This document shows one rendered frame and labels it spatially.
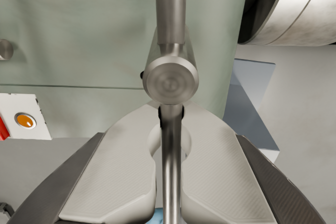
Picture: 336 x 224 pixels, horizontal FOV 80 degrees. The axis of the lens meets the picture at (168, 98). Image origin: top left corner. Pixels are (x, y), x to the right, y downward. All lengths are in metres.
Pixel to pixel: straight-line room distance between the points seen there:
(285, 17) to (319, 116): 1.92
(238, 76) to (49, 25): 0.69
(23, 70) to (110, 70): 0.10
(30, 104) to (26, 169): 2.57
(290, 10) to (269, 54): 1.40
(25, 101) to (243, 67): 0.69
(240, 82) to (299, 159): 1.73
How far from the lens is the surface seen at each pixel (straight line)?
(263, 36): 0.32
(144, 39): 0.22
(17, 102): 0.32
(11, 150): 2.73
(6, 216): 3.62
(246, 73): 0.83
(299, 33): 0.34
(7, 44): 0.28
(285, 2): 0.28
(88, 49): 0.24
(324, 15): 0.32
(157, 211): 0.47
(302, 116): 2.10
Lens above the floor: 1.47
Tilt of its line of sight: 59 degrees down
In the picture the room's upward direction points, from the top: 175 degrees counter-clockwise
